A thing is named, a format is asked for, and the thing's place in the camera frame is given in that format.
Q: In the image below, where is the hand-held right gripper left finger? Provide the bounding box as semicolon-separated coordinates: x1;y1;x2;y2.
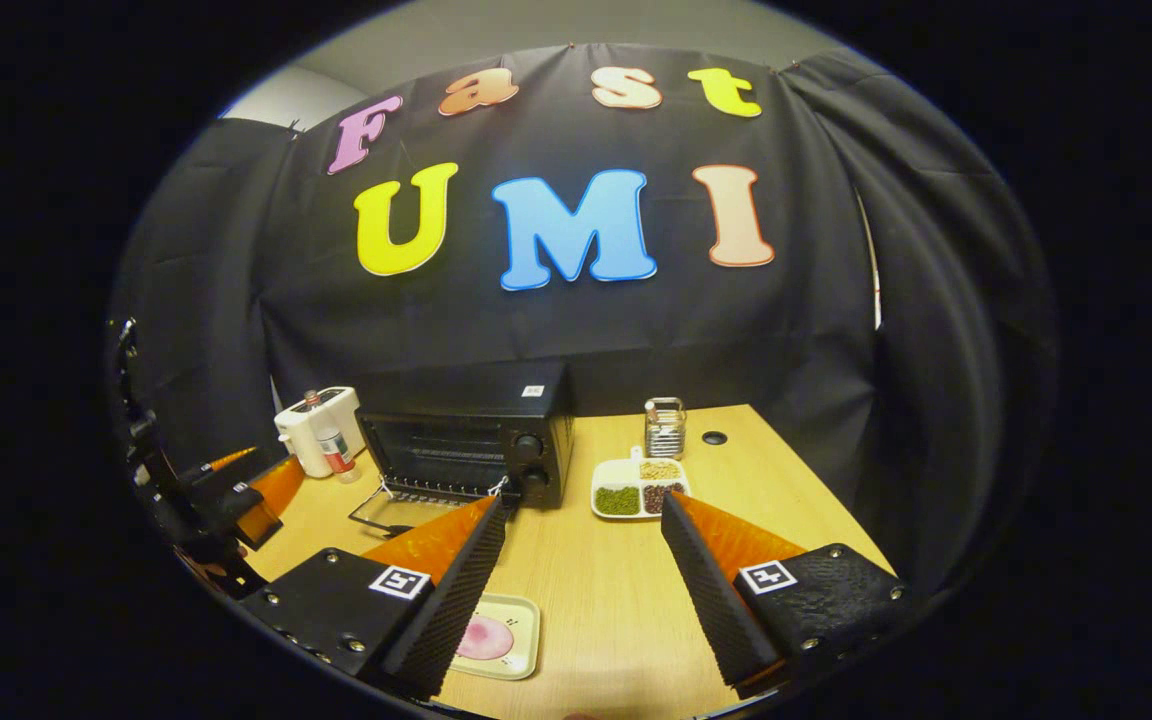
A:
236;497;509;701

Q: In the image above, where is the white divided dish with beans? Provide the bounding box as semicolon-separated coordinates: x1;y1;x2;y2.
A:
591;447;692;521

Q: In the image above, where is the white toaster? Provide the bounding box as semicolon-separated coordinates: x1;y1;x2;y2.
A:
274;386;367;479

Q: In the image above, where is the black electric oven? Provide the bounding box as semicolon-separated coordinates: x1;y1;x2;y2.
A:
349;360;577;536

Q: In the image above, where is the clear plastic water bottle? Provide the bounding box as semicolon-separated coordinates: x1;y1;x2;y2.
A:
301;392;357;484

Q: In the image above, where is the cream food tray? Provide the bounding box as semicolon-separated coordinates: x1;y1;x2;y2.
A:
449;594;542;681

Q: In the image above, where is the metal wire utensil holder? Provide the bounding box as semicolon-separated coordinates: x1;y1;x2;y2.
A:
644;397;687;460

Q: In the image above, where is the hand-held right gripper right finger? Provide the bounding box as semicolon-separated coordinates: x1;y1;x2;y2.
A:
660;490;912;701

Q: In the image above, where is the black backdrop cloth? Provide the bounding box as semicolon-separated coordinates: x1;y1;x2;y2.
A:
111;42;1057;591

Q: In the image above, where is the pink meat slice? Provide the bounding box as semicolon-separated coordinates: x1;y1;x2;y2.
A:
456;615;515;661

